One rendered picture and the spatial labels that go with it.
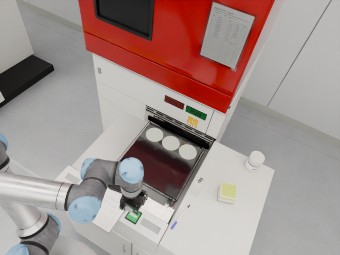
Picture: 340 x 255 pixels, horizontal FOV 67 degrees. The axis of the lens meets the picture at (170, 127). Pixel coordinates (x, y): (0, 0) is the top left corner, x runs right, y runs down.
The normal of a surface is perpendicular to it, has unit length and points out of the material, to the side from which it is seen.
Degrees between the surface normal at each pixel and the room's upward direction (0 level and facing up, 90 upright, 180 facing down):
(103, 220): 0
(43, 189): 12
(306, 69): 90
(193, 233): 0
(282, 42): 90
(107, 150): 0
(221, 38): 90
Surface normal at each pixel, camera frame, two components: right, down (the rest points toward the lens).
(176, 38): -0.48, 0.65
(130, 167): 0.11, -0.62
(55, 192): 0.13, -0.44
